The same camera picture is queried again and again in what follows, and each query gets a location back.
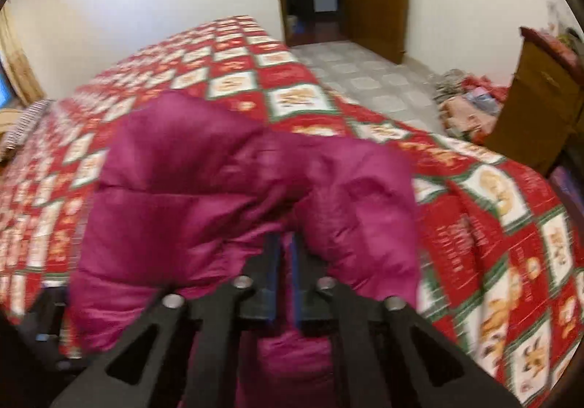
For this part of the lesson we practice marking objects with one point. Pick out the magenta puffer jacket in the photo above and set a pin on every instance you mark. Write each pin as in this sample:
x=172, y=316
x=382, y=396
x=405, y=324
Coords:
x=219, y=189

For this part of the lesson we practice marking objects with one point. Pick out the red printed bear bedspread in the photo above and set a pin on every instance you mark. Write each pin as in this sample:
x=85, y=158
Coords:
x=479, y=225

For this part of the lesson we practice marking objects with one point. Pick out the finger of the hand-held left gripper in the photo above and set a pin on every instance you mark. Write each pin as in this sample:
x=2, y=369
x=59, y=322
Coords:
x=50, y=326

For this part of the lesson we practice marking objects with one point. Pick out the cream wooden headboard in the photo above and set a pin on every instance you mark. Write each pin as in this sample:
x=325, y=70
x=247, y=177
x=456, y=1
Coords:
x=8, y=119

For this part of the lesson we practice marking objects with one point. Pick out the grey striped cushion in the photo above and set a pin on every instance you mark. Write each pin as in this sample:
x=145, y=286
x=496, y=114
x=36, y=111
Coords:
x=23, y=127

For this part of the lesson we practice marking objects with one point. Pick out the purple cloth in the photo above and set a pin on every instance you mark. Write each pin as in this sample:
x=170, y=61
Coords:
x=568, y=182

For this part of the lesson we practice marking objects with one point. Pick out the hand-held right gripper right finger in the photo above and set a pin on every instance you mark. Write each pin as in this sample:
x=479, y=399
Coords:
x=297, y=285

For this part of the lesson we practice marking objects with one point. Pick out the beige patterned curtain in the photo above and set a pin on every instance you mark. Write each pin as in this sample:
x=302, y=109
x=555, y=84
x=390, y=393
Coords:
x=18, y=56

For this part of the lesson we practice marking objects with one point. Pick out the brown wooden cabinet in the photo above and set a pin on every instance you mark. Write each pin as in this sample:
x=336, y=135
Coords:
x=534, y=102

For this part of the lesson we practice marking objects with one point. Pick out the red cloth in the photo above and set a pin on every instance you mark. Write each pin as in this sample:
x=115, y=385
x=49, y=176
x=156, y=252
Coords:
x=554, y=43

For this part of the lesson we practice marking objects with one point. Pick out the window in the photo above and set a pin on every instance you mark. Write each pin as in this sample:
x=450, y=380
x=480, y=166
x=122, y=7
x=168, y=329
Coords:
x=3, y=88

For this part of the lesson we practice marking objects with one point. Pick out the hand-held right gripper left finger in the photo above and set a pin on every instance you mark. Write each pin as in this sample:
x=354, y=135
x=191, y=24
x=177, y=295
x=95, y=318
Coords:
x=273, y=280

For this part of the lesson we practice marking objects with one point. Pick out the pile of clothes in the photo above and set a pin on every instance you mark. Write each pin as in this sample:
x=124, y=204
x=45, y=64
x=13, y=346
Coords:
x=465, y=102

